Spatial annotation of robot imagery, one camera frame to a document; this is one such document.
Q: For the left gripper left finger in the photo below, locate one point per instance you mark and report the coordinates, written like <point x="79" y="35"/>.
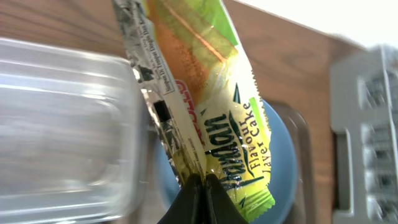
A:
<point x="187" y="207"/>

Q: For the brown serving tray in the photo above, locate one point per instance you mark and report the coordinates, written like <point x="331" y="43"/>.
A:
<point x="304" y="209"/>

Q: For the yellow green snack wrapper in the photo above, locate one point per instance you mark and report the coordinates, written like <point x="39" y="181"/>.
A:
<point x="201" y="93"/>

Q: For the blue plate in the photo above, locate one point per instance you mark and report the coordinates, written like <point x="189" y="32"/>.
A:
<point x="284" y="172"/>

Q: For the grey dishwasher rack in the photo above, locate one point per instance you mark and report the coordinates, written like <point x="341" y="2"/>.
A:
<point x="363" y="117"/>

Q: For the clear plastic bin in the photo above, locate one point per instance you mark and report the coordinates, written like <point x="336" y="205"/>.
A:
<point x="73" y="135"/>

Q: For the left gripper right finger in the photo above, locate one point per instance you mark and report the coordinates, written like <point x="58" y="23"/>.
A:
<point x="219" y="208"/>

